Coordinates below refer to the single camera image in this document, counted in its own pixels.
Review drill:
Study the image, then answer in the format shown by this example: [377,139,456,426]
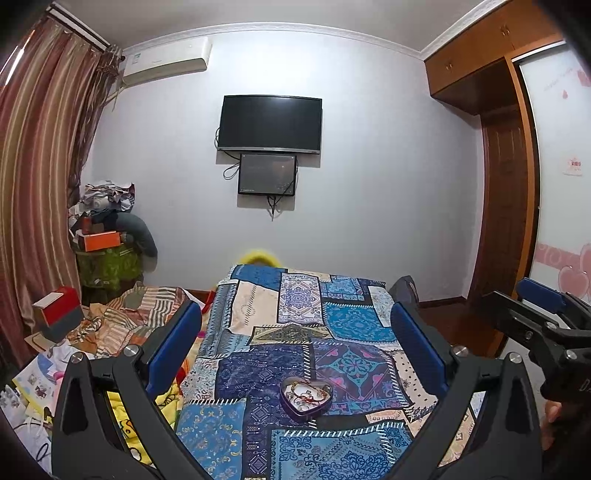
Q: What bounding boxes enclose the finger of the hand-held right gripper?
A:
[488,289,574,352]
[516,277,591,325]

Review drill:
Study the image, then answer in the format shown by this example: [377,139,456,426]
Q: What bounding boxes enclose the white air conditioner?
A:
[117,38,213,89]

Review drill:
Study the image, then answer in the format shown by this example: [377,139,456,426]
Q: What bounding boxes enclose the striped red curtain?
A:
[0,11,124,354]

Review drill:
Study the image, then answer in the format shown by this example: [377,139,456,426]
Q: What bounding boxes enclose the small black wall monitor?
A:
[237,152,299,196]

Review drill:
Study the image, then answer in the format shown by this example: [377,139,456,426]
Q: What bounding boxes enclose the dark grey box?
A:
[41,308,87,343]

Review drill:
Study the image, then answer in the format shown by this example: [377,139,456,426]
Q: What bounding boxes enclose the orange box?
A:
[82,232,122,253]

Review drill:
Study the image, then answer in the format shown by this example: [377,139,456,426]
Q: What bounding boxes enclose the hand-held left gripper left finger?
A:
[50,300,204,480]

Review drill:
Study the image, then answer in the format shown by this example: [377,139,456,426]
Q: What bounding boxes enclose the wooden overhead cabinet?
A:
[424,0,571,117]

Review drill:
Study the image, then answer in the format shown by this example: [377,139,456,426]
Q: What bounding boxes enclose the heart-shaped purple tin box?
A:
[280,376,334,421]

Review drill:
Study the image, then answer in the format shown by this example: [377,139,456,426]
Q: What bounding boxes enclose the red and white box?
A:
[32,285,84,329]

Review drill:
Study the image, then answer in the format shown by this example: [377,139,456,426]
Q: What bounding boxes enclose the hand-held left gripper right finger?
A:
[390,302,543,480]

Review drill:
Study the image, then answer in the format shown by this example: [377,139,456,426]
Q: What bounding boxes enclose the yellow blanket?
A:
[105,355,191,468]

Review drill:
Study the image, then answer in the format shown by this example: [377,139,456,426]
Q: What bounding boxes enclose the pile of clothes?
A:
[68,182,137,232]

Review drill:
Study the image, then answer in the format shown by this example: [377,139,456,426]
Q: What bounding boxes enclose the grey backpack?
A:
[389,275,419,306]

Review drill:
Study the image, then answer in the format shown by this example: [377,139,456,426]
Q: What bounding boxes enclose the person's right hand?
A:
[541,399,563,452]

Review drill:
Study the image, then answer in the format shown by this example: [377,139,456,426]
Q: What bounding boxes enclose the black monitor cables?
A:
[213,124,301,222]

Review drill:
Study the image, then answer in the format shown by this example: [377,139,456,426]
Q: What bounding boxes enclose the yellow plastic stool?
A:
[237,248,280,269]

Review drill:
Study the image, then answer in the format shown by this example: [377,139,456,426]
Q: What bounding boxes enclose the striped orange blanket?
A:
[68,283,205,358]

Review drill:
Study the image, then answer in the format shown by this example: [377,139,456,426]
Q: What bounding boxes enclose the brown wooden door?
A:
[465,105,533,358]

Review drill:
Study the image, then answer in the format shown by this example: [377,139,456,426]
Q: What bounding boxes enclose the white sliding wardrobe door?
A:
[517,41,591,333]

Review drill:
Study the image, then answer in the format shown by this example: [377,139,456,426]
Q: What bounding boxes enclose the black wall television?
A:
[216,95,323,155]

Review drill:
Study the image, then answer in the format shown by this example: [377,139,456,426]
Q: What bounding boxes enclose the blue patchwork blanket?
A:
[175,263,485,480]

